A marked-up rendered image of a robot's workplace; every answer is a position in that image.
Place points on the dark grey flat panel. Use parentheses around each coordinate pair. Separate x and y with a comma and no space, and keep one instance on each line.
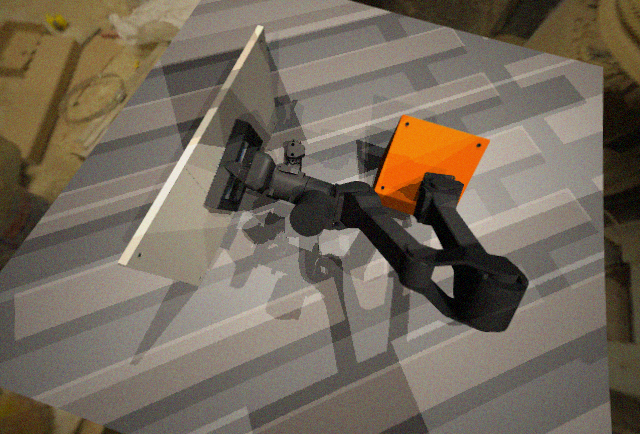
(179,235)

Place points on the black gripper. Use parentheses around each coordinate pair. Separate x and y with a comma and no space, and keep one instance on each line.
(260,176)

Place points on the black picture frame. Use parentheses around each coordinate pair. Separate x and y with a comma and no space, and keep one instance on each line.
(227,190)

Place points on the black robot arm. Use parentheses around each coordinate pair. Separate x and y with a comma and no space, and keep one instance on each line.
(487,289)

